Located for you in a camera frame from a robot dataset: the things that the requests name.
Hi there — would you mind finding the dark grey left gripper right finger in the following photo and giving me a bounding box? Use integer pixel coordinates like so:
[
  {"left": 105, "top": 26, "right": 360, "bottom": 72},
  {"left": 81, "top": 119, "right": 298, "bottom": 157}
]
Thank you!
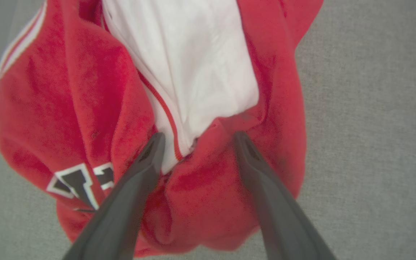
[{"left": 233, "top": 131, "right": 338, "bottom": 260}]

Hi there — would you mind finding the red and white jersey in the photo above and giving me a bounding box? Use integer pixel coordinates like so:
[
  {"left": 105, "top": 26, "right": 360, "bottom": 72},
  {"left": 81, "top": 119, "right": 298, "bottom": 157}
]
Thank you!
[{"left": 0, "top": 0, "right": 324, "bottom": 257}]

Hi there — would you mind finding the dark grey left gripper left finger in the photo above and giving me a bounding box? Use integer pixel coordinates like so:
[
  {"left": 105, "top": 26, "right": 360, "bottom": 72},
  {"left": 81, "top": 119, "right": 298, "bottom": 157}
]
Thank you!
[{"left": 63, "top": 132, "right": 166, "bottom": 260}]

